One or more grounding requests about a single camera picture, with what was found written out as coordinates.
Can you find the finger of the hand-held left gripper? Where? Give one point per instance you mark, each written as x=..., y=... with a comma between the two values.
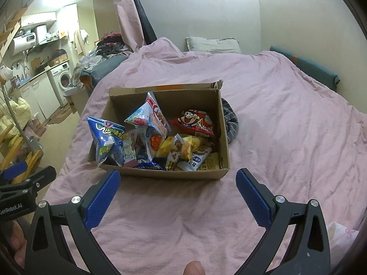
x=43, y=177
x=14, y=170

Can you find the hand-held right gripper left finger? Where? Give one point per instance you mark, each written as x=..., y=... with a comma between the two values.
x=104, y=197

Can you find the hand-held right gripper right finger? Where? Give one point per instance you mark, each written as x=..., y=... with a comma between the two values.
x=253, y=197

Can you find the blue cartoon snack packet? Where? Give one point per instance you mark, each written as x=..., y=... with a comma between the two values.
x=147, y=166

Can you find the blue and white snack bag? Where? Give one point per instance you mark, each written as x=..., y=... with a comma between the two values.
x=106, y=140

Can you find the small red and white packet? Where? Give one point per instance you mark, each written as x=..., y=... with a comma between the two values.
x=193, y=160

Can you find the orange snack packet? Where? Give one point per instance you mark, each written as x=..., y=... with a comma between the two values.
x=193, y=146

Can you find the small brown snack packet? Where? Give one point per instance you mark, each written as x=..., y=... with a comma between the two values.
x=174, y=151

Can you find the white triangular snack bag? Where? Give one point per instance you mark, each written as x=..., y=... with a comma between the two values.
x=137, y=117

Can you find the red cartoon face snack bag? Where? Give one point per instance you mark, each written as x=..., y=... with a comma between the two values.
x=195, y=123

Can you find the cardboard box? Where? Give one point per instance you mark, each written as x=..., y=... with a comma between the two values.
x=189, y=100

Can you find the person's left hand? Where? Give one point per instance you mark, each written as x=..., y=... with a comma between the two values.
x=14, y=235

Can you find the person's right hand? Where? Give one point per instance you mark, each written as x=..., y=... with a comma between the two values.
x=194, y=268

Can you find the wooden rack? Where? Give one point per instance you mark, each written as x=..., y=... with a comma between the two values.
x=28, y=154

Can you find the pale yellow duvet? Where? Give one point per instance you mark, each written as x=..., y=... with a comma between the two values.
x=15, y=114

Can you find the patterned floor rug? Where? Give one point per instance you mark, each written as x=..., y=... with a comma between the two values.
x=61, y=114

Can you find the white kitchen cabinet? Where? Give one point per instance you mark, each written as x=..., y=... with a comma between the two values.
x=38, y=97

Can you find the dark striped cloth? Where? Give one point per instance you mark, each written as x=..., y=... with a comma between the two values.
x=231, y=120

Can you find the pink blanket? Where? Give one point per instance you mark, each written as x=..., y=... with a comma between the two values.
x=286, y=120

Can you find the white washing machine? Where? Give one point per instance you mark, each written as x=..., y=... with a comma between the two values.
x=61, y=81

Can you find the pile of white cloths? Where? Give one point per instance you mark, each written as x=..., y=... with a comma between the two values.
x=86, y=63

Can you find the blue-grey jeans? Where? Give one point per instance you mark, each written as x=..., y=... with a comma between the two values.
x=106, y=66

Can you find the white water heater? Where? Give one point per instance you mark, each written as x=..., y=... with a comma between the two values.
x=28, y=40

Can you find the hanging white towel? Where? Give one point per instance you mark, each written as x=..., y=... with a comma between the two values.
x=80, y=41

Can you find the teal bolster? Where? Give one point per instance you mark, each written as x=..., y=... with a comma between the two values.
x=306, y=64

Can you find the grey pillow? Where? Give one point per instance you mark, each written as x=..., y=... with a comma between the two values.
x=213, y=45

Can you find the pink curtain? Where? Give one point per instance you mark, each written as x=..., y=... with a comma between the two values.
x=126, y=14

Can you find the black upright board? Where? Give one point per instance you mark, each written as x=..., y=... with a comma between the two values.
x=143, y=14

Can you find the white wall cabinet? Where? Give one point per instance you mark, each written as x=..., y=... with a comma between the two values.
x=38, y=19

